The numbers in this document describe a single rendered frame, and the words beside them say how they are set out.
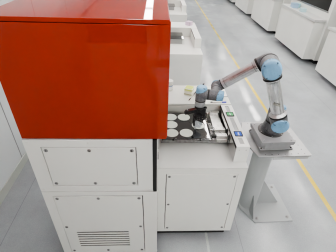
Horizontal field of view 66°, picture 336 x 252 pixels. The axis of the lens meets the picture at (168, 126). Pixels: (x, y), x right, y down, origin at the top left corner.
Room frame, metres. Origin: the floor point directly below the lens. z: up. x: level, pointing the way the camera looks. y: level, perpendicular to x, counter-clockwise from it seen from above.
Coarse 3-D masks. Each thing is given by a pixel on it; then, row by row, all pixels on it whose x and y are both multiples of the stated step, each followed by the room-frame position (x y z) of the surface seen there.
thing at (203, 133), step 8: (168, 120) 1.71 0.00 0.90; (176, 120) 1.72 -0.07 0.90; (184, 120) 1.72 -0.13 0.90; (168, 128) 1.60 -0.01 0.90; (176, 128) 1.61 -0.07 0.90; (184, 128) 1.61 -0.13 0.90; (192, 128) 1.61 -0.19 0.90; (168, 136) 1.50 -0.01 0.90; (176, 136) 1.51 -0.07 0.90; (184, 136) 1.51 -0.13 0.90; (192, 136) 1.51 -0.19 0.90; (200, 136) 1.52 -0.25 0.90; (208, 136) 1.52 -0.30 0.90
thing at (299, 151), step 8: (248, 128) 1.75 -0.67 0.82; (288, 128) 1.78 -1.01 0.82; (248, 136) 1.64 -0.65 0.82; (296, 136) 1.67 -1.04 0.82; (256, 144) 1.55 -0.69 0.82; (296, 144) 1.56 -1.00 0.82; (256, 152) 1.45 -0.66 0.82; (264, 152) 1.46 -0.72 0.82; (272, 152) 1.46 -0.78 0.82; (280, 152) 1.46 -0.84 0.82; (288, 152) 1.46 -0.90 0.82; (296, 152) 1.47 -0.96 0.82; (304, 152) 1.47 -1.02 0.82
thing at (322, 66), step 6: (330, 30) 4.90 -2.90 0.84; (330, 36) 4.83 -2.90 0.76; (330, 42) 4.77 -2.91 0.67; (324, 48) 4.87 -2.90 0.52; (330, 48) 4.70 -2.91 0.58; (324, 54) 4.80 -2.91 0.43; (330, 54) 4.64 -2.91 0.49; (318, 60) 4.91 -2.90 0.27; (324, 60) 4.74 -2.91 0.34; (330, 60) 4.58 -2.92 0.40; (318, 66) 4.84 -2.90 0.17; (324, 66) 4.67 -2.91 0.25; (330, 66) 4.51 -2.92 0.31; (324, 72) 4.61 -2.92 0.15; (330, 72) 4.45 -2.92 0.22; (330, 78) 4.38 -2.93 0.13
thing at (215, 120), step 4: (212, 116) 1.83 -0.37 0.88; (216, 116) 1.83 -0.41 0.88; (212, 120) 1.76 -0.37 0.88; (216, 120) 1.77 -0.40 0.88; (212, 124) 1.71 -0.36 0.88; (216, 124) 1.71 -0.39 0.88; (220, 124) 1.71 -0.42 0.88; (212, 128) 1.67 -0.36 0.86; (216, 132) 1.60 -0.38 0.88; (224, 132) 1.60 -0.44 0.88; (216, 140) 1.51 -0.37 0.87; (220, 140) 1.51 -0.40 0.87; (224, 140) 1.52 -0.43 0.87
